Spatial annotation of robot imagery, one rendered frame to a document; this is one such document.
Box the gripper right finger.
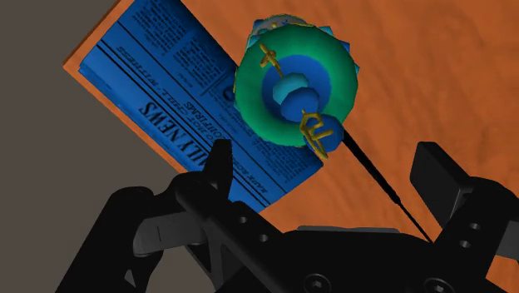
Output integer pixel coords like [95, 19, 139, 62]
[409, 141, 519, 293]

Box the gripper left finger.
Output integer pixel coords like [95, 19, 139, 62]
[56, 139, 294, 293]

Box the thin black stick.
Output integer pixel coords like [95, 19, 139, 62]
[341, 128, 433, 244]

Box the blue newspaper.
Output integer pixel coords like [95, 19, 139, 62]
[77, 0, 325, 214]

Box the green and blue ring toy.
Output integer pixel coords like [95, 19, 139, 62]
[233, 14, 361, 162]

